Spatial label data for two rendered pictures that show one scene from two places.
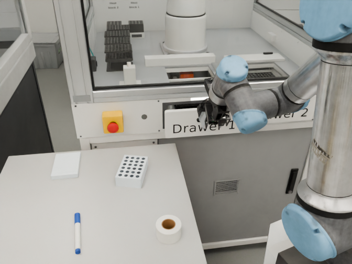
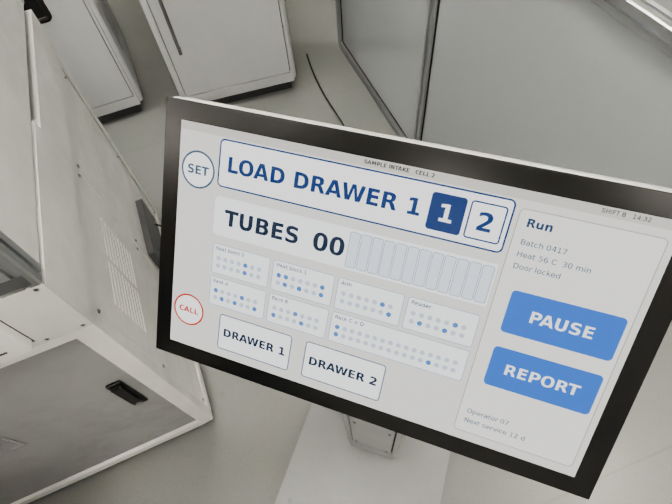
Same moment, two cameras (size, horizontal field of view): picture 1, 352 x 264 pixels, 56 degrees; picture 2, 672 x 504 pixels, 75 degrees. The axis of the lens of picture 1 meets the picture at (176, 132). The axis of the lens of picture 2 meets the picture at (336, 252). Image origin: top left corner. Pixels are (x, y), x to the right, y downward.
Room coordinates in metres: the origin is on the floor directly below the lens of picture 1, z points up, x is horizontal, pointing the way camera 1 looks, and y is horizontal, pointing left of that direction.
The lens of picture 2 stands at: (0.77, -1.01, 1.48)
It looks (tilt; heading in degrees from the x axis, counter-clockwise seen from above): 56 degrees down; 351
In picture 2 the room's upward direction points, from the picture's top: 7 degrees counter-clockwise
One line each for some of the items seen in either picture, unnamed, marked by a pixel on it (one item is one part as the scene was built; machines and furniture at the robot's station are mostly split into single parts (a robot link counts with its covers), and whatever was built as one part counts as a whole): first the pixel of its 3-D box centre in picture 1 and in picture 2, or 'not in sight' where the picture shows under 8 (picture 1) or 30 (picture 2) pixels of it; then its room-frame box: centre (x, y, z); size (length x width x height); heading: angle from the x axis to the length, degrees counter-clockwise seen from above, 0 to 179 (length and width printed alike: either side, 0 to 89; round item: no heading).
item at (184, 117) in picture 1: (204, 121); not in sight; (1.04, -0.10, 0.87); 0.29 x 0.02 x 0.11; 99
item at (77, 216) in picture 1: (77, 232); not in sight; (0.62, 0.27, 0.77); 0.14 x 0.02 x 0.02; 15
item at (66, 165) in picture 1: (66, 165); not in sight; (0.91, 0.38, 0.77); 0.13 x 0.09 x 0.02; 10
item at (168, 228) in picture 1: (168, 229); not in sight; (0.62, 0.02, 0.78); 0.07 x 0.07 x 0.04
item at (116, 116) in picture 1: (112, 122); not in sight; (1.03, 0.23, 0.88); 0.07 x 0.05 x 0.07; 99
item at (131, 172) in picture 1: (132, 171); not in sight; (0.87, 0.15, 0.78); 0.12 x 0.08 x 0.04; 174
